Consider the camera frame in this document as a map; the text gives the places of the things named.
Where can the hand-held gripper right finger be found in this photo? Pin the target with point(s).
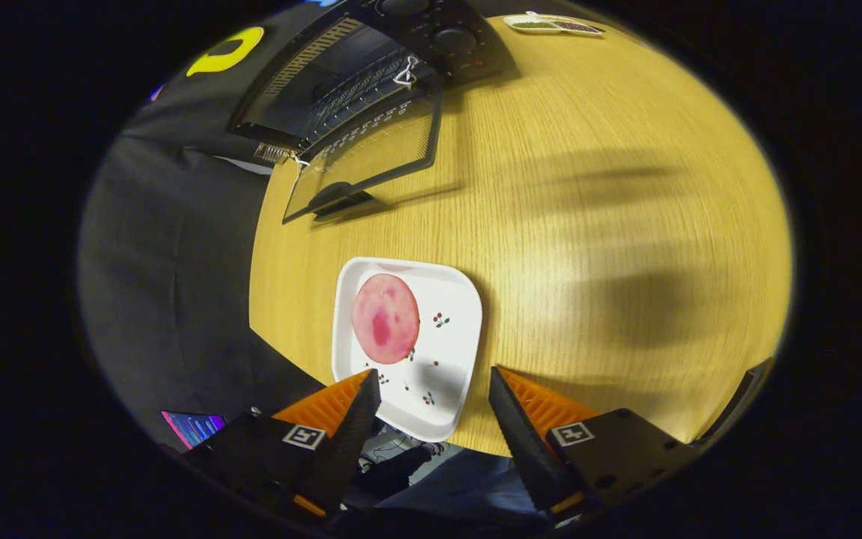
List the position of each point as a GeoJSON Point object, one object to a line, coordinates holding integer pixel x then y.
{"type": "Point", "coordinates": [528, 449]}

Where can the black toaster oven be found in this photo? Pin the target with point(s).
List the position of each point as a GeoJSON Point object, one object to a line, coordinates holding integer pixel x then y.
{"type": "Point", "coordinates": [476, 52]}

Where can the person's blue trouser leg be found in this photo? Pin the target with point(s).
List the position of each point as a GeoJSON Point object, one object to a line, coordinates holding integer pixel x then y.
{"type": "Point", "coordinates": [468, 486]}

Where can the pink ham slice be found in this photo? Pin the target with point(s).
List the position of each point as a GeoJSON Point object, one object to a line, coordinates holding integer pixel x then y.
{"type": "Point", "coordinates": [386, 318]}

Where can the colourful laptop screen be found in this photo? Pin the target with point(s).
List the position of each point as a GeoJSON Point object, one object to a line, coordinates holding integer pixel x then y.
{"type": "Point", "coordinates": [195, 428]}

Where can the white divided bean dish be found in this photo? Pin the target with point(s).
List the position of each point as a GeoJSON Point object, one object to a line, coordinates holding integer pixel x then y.
{"type": "Point", "coordinates": [551, 25]}

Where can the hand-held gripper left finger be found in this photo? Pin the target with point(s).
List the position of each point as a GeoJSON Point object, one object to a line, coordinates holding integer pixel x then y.
{"type": "Point", "coordinates": [345, 449]}

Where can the white cherry print plate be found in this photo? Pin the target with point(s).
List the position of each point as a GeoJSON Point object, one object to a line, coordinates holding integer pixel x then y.
{"type": "Point", "coordinates": [446, 359]}

